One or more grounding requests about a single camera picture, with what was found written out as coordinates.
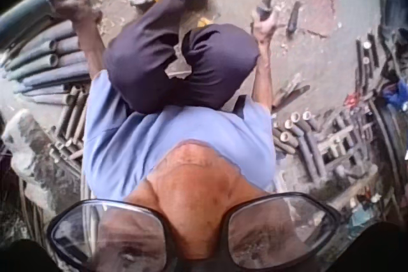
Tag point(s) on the heap of dark bamboo sticks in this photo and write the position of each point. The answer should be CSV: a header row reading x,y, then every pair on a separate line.
x,y
354,132

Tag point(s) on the dark hand tool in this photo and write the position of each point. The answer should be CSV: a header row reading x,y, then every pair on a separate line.
x,y
293,18

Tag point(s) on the person's left hand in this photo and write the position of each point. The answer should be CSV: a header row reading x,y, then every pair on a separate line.
x,y
79,14

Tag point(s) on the bundle of metal blades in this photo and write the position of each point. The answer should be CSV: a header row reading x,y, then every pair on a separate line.
x,y
288,93

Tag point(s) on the blue cloth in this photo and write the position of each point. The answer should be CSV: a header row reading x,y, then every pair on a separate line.
x,y
395,93

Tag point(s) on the row of grey bamboo tubes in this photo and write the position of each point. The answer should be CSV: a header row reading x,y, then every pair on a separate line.
x,y
44,61

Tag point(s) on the pile of short brown bamboo pieces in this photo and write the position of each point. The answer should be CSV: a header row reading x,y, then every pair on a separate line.
x,y
71,119

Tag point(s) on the person's legs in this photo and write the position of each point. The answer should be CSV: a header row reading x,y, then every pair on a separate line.
x,y
150,61

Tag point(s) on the pile of cut bamboo stubs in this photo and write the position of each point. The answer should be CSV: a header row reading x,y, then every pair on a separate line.
x,y
291,135

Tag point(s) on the person's right hand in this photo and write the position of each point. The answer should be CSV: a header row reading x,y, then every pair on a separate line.
x,y
266,25

